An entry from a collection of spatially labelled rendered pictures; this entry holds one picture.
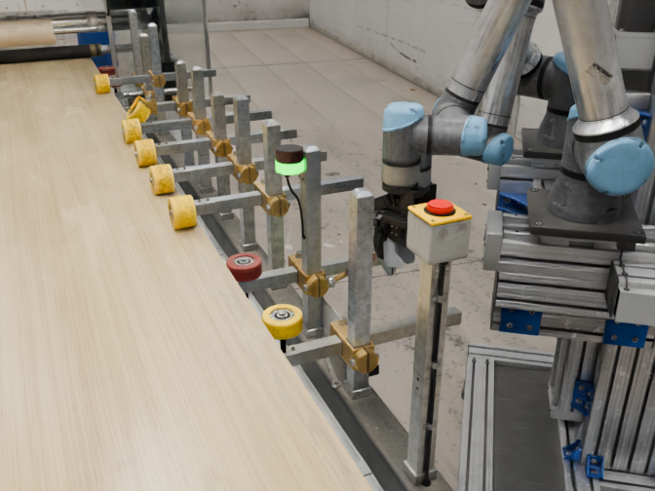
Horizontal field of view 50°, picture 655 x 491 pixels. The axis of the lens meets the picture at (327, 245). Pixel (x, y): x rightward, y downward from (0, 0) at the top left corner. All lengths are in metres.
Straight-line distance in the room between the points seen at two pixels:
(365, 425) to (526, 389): 1.06
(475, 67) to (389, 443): 0.74
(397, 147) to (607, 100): 0.38
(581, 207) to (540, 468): 0.88
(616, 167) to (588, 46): 0.22
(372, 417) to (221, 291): 0.40
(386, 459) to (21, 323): 0.74
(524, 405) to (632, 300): 0.92
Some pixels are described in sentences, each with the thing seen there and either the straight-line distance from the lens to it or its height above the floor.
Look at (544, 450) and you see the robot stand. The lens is 2.20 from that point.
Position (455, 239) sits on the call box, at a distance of 1.04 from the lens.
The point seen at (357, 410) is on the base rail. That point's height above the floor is 0.70.
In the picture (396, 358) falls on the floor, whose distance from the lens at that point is 2.83.
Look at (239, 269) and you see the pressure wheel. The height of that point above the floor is 0.91.
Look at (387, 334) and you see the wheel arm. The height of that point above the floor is 0.81.
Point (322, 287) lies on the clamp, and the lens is 1.59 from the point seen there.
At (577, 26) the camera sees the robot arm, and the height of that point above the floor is 1.44.
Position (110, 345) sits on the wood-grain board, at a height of 0.90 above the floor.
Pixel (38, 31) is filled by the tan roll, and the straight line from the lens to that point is 3.91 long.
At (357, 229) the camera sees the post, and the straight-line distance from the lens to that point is 1.29.
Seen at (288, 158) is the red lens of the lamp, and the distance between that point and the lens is 1.45.
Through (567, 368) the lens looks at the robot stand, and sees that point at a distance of 2.02.
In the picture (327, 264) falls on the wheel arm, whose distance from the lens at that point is 1.66.
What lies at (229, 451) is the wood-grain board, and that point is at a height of 0.90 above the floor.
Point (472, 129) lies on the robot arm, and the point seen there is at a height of 1.26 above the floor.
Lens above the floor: 1.63
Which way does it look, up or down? 26 degrees down
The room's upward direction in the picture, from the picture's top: straight up
